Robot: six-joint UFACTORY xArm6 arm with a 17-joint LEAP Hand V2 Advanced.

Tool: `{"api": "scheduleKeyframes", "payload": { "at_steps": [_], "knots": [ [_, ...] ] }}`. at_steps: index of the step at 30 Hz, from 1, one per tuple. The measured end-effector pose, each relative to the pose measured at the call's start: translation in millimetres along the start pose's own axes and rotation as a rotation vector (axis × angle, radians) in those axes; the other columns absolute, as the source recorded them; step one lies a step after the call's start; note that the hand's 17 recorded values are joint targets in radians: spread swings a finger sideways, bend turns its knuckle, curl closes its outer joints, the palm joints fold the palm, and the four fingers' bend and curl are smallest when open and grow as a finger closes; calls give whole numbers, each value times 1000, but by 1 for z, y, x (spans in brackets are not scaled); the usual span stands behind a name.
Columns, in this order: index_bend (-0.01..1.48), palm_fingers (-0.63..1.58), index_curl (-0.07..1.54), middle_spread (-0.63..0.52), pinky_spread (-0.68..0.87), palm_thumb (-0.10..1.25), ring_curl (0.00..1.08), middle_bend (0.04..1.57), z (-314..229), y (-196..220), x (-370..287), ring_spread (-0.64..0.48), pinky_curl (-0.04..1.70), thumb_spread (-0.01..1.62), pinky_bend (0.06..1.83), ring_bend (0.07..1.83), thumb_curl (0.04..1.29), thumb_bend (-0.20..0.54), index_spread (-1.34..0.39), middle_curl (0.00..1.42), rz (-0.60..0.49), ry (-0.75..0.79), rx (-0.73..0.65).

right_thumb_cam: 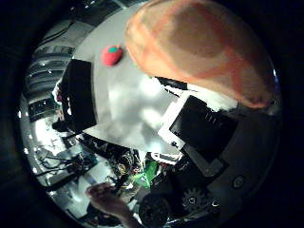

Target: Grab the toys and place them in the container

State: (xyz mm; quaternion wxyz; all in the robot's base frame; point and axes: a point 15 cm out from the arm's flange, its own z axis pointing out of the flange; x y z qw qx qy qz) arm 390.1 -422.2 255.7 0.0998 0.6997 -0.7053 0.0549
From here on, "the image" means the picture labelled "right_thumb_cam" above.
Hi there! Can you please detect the red tomato plush toy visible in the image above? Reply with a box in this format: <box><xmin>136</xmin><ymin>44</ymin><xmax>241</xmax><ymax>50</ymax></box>
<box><xmin>100</xmin><ymin>45</ymin><xmax>124</xmax><ymax>67</ymax></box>

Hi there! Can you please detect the black rectangular container bin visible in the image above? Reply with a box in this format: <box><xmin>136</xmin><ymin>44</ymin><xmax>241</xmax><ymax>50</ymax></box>
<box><xmin>60</xmin><ymin>58</ymin><xmax>98</xmax><ymax>134</ymax></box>

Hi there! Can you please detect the green plastic bag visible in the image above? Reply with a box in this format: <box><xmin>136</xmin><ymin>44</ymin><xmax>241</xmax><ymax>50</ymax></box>
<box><xmin>132</xmin><ymin>160</ymin><xmax>160</xmax><ymax>189</ymax></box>

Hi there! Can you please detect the person in red top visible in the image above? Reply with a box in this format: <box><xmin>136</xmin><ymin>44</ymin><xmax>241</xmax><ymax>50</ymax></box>
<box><xmin>51</xmin><ymin>79</ymin><xmax>65</xmax><ymax>105</ymax></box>

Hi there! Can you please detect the black floor cable bundle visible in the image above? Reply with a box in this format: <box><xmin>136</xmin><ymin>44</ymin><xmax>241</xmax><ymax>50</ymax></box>
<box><xmin>34</xmin><ymin>151</ymin><xmax>96</xmax><ymax>188</ymax></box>

